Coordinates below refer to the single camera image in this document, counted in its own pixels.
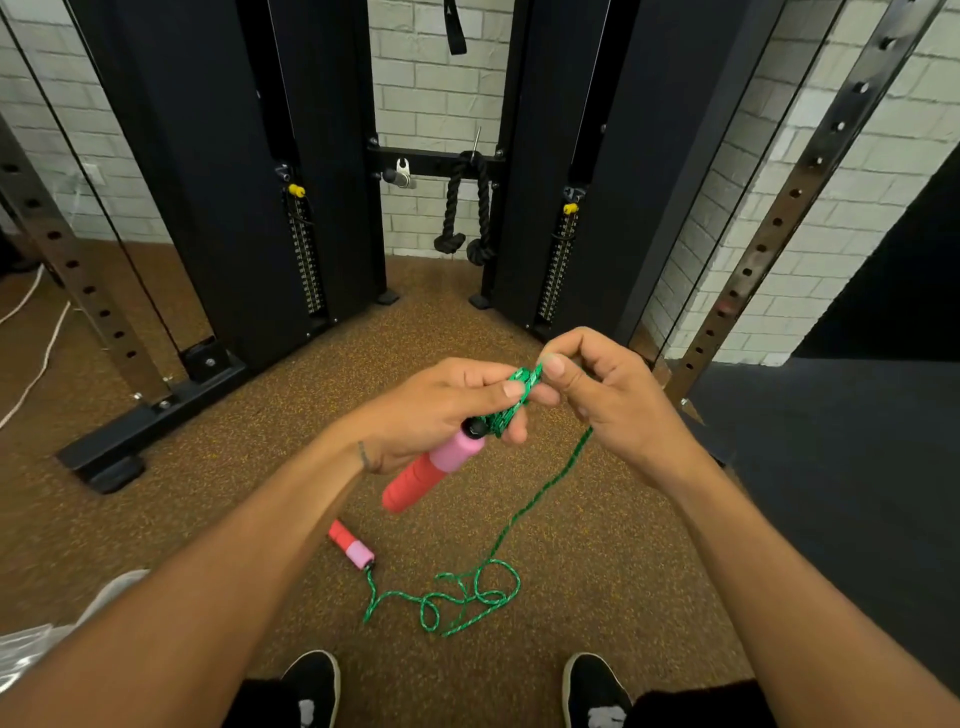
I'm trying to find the black shorts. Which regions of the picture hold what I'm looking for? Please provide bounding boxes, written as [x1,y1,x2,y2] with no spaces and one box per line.
[221,678,774,728]

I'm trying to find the clear plastic box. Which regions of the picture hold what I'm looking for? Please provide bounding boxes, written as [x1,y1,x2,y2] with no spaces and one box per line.
[0,568,151,695]

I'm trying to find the person's right hand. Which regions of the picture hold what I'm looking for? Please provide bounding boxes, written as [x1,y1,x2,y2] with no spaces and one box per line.
[528,326,710,493]

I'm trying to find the black steel base beam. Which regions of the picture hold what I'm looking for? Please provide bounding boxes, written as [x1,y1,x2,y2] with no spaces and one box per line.
[56,337,249,495]

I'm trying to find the person's left black shoe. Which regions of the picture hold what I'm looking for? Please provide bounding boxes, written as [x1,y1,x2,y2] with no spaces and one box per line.
[281,650,343,728]

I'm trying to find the person's right forearm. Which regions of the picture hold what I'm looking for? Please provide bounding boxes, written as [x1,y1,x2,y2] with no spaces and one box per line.
[659,446,960,728]

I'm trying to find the black crossbar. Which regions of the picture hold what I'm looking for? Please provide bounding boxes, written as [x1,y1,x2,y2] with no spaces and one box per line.
[365,144,508,181]

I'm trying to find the metal weight stack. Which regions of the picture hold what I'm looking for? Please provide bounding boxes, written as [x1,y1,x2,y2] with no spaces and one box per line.
[287,197,330,318]
[536,215,579,325]

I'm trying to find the person's left forearm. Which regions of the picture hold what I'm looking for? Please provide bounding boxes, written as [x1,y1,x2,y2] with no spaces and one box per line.
[0,433,384,728]

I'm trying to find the chrome perforated upright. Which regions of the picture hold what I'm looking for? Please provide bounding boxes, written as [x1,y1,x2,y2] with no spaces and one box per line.
[663,0,950,406]
[0,112,174,406]

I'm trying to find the person's right black shoe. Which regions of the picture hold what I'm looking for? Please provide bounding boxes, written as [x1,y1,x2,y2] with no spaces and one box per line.
[562,652,636,728]

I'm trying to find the person's left hand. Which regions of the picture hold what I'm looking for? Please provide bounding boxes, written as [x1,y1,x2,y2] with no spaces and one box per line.
[352,357,560,475]

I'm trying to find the white cable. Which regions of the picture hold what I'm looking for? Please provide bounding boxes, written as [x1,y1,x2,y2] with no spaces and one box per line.
[0,262,73,433]

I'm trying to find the black weight machine tower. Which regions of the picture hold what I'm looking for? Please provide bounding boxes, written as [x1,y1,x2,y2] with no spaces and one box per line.
[67,0,388,373]
[479,0,785,346]

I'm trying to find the green jump rope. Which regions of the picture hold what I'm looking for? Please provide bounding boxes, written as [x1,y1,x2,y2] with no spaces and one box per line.
[327,363,595,639]

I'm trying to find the person's black shoe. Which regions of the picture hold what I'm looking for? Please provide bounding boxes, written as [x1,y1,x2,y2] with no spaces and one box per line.
[562,652,636,728]
[281,650,343,728]

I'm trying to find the black hanging strap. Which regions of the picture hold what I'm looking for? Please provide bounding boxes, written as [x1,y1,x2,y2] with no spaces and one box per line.
[442,0,469,56]

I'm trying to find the black tricep rope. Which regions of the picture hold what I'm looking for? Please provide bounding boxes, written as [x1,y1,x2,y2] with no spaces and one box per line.
[433,153,499,268]

